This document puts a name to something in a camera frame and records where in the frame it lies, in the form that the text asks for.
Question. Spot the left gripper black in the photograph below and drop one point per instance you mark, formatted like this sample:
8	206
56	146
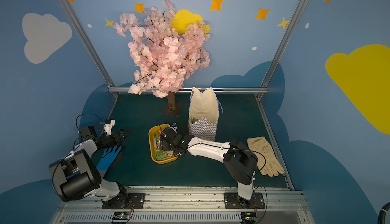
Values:
115	136

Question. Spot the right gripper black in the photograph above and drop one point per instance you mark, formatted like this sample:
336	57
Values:
167	138

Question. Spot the green condiment packet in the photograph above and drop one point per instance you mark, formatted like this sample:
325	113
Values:
160	154
195	120

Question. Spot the yellow plastic tray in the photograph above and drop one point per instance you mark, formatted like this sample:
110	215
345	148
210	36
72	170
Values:
150	136

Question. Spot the blue checkered pretzel paper bag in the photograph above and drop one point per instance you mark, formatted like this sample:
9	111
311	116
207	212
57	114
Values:
204	106

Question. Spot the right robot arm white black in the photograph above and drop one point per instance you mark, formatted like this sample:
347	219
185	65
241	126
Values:
239	160

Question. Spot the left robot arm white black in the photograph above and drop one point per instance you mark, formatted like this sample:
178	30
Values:
80	174

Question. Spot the blue black work glove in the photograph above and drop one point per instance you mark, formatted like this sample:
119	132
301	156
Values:
109	156

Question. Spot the left circuit board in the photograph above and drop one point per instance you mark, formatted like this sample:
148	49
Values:
121	216

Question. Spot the circuit board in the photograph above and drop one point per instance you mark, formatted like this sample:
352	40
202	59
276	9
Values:
121	216
248	218

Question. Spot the pink cherry blossom tree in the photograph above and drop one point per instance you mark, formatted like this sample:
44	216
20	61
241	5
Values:
165	58

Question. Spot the beige glove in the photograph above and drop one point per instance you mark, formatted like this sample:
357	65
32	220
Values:
267	161

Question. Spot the right circuit board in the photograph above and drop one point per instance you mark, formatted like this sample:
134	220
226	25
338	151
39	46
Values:
248	218

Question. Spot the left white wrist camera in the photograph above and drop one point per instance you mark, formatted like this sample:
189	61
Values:
109	124

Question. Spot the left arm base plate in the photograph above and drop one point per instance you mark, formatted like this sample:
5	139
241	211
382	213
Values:
128	201

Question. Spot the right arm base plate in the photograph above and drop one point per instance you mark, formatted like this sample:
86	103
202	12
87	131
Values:
233	201

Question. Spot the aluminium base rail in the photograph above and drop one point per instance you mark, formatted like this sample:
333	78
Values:
190	205

